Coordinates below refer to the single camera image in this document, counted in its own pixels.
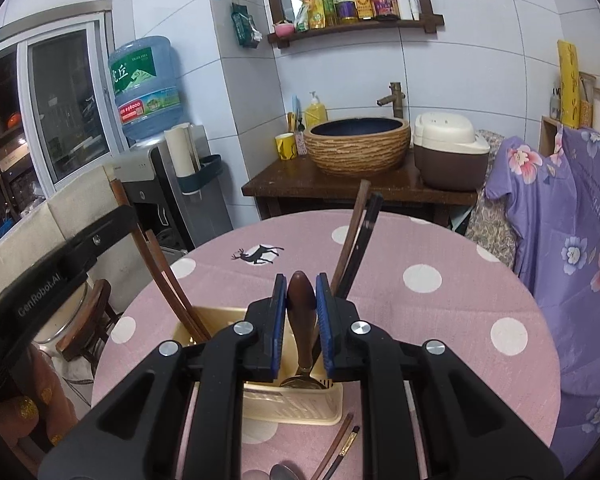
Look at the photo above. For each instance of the dark wooden chair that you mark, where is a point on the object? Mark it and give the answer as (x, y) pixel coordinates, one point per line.
(92, 320)

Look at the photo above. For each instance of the yellow cup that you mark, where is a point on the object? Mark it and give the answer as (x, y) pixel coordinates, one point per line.
(285, 147)

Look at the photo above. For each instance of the blue water jug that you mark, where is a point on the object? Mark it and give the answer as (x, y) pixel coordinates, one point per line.
(145, 90)

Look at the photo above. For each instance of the cream plastic utensil holder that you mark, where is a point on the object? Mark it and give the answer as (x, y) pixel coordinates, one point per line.
(300, 405)

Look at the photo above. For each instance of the woven pattern wash basin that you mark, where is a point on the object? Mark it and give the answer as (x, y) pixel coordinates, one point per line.
(357, 152)

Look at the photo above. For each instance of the dark chopstick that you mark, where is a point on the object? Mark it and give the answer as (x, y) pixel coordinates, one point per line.
(347, 447)
(365, 232)

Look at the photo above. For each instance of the bronze faucet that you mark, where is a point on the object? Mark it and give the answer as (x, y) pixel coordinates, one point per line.
(394, 97)

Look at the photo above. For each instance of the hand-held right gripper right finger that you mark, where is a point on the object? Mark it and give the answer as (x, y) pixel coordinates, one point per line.
(325, 325)

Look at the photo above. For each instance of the white framed window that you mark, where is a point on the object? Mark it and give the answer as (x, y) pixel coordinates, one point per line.
(65, 105)

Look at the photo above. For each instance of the pink polka dot tablecloth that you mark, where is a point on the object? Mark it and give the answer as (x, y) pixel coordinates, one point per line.
(430, 320)

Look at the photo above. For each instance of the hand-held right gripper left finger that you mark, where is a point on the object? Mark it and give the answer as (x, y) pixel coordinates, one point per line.
(279, 325)

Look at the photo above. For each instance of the grey patterned cloth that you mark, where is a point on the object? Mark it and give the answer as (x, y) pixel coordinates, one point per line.
(492, 230)

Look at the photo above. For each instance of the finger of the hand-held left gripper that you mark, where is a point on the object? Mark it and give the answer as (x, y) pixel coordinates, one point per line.
(100, 240)

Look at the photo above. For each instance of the metal spoon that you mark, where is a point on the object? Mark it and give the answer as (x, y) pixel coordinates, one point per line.
(285, 474)

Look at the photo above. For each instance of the green hanging packet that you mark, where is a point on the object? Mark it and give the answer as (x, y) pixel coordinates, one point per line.
(244, 25)

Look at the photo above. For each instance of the brown wooden chopstick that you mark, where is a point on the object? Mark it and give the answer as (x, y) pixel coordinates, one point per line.
(337, 440)
(156, 245)
(352, 230)
(120, 195)

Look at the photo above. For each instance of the pink small bowl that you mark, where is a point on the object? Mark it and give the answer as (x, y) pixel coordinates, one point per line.
(283, 30)

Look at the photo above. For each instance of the wooden framed mirror shelf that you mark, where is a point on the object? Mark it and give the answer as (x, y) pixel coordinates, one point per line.
(360, 27)

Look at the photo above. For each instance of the yellow soap pump bottle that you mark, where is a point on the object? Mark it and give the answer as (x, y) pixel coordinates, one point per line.
(316, 112)

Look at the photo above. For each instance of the small patterned bottle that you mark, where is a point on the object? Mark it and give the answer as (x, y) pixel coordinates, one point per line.
(301, 142)

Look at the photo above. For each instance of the dark wooden vanity table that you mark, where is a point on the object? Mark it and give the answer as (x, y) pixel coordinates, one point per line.
(290, 185)

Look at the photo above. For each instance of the cream pot with lid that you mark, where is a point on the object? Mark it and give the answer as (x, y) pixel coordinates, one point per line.
(60, 315)

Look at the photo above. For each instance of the purple label bottle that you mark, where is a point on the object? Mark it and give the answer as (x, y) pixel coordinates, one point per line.
(345, 5)

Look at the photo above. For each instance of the cream brown rice cooker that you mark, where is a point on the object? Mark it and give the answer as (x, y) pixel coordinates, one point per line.
(450, 160)

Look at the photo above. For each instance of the grey water dispenser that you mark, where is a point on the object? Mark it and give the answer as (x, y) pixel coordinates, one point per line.
(180, 220)

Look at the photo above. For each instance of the yellow seasoning packet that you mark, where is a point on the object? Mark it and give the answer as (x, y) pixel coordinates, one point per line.
(311, 12)

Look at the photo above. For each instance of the grey blue wall holder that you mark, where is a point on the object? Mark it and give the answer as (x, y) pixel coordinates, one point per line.
(202, 175)

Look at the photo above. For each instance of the purple floral cloth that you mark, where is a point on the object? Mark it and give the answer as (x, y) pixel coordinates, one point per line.
(570, 200)

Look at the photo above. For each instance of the small wooden box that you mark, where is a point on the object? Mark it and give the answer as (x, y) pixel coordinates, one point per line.
(550, 137)

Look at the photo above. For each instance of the green bottle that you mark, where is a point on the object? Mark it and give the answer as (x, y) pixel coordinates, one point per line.
(329, 7)

